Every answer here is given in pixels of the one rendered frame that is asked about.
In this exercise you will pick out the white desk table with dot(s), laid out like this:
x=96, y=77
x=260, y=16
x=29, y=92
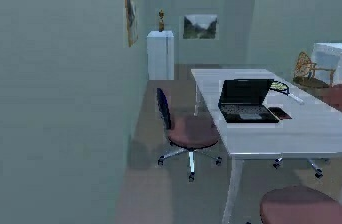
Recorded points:
x=312, y=133

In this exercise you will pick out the framed landscape picture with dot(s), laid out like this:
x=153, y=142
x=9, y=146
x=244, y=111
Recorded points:
x=200, y=26

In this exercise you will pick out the black open laptop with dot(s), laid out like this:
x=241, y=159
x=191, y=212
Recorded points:
x=245, y=100

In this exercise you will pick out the wicker wooden armchair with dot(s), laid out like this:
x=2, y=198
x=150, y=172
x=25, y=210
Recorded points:
x=307, y=71

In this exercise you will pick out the white pedestal cabinet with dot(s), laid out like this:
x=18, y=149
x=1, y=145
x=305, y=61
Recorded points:
x=160, y=55

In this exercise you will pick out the dark red phone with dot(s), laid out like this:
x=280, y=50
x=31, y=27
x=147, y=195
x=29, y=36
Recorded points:
x=280, y=113

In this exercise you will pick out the golden brown statuette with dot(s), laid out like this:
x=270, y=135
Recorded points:
x=161, y=20

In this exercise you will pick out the framed wall picture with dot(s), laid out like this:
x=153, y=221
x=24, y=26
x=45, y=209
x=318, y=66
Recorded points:
x=131, y=21

